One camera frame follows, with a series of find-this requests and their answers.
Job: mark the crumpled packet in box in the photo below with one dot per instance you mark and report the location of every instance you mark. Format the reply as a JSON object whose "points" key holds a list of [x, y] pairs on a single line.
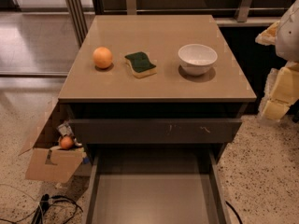
{"points": [[64, 129]]}

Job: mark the orange fruit in box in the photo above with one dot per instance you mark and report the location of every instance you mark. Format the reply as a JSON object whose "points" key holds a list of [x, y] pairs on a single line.
{"points": [[66, 142]]}

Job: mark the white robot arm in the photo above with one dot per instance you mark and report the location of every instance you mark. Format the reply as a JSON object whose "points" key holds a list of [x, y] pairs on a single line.
{"points": [[287, 38]]}

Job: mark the closed top drawer front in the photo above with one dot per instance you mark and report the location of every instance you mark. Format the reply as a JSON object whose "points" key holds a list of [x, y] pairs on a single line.
{"points": [[154, 131]]}

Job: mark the orange fruit on cabinet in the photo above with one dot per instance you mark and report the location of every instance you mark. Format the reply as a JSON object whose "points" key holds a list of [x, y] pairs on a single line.
{"points": [[102, 58]]}

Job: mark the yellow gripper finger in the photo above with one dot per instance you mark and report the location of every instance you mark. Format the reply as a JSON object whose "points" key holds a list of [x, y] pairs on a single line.
{"points": [[281, 91], [268, 36]]}

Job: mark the cardboard box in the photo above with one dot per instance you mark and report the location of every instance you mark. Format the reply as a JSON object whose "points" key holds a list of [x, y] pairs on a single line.
{"points": [[49, 162]]}

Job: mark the grey drawer cabinet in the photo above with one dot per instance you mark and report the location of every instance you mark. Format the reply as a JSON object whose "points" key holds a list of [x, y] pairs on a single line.
{"points": [[114, 93]]}

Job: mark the open middle drawer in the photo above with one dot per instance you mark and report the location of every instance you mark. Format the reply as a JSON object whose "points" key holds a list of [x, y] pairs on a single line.
{"points": [[155, 186]]}

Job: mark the green and yellow sponge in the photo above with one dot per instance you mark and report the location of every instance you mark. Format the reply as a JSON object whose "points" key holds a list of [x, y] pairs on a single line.
{"points": [[140, 64]]}

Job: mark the white ceramic bowl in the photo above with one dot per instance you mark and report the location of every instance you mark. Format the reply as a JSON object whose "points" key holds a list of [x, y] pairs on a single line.
{"points": [[197, 59]]}

